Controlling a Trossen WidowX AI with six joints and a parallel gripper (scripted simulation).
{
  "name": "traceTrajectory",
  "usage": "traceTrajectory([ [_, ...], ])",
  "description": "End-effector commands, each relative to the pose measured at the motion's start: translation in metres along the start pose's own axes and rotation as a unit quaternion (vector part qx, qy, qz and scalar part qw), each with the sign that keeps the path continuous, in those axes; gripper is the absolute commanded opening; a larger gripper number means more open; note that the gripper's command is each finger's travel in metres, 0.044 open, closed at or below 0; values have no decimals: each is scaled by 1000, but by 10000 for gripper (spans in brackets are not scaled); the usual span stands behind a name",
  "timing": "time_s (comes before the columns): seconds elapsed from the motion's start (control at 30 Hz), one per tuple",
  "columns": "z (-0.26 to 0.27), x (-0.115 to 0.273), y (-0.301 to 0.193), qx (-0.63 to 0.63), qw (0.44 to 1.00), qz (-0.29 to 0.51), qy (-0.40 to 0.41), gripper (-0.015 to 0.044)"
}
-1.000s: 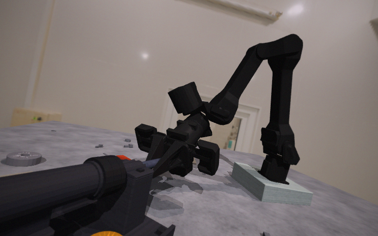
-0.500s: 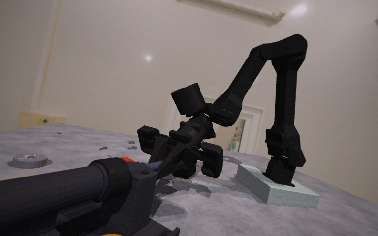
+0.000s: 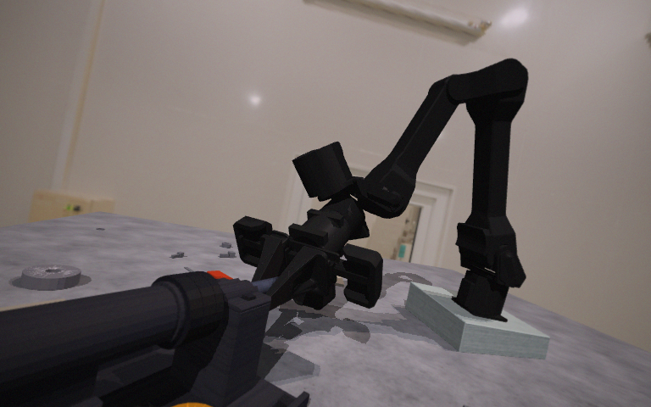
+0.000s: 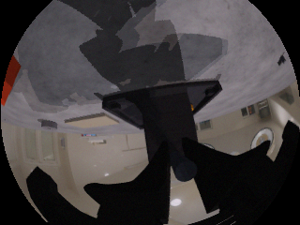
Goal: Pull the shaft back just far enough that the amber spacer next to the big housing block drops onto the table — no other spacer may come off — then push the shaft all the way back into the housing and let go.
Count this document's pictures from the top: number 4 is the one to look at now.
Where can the tan flat rectangular plate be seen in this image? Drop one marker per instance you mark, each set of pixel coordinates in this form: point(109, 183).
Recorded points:
point(92, 121)

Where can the grey metal shaft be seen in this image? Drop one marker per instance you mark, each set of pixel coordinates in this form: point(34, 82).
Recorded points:
point(184, 169)

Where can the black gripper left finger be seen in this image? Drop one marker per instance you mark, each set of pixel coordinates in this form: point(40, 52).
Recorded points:
point(150, 190)

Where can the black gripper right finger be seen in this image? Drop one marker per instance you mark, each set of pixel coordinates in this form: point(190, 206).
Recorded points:
point(219, 172)

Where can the grey flat disc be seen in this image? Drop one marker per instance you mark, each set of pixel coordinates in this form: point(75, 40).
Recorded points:
point(50, 125)

